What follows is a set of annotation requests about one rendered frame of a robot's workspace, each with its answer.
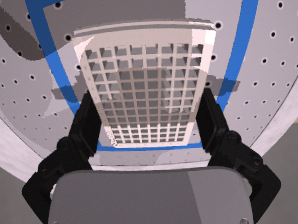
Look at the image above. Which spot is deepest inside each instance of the grey perforated base plate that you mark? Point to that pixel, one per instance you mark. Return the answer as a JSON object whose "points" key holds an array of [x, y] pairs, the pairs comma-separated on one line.
{"points": [[35, 110]]}

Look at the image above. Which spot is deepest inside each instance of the white well plate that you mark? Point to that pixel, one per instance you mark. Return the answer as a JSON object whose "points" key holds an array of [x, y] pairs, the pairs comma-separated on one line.
{"points": [[146, 112]]}

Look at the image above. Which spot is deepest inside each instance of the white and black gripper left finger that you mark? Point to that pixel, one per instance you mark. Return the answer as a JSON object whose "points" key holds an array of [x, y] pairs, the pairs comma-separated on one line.
{"points": [[82, 142]]}

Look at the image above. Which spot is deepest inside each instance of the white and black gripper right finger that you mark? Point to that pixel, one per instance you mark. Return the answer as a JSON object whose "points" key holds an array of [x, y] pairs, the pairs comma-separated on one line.
{"points": [[226, 149]]}

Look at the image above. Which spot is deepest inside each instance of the blue tape outline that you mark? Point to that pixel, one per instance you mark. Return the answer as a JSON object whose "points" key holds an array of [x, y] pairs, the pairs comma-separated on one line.
{"points": [[244, 29]]}

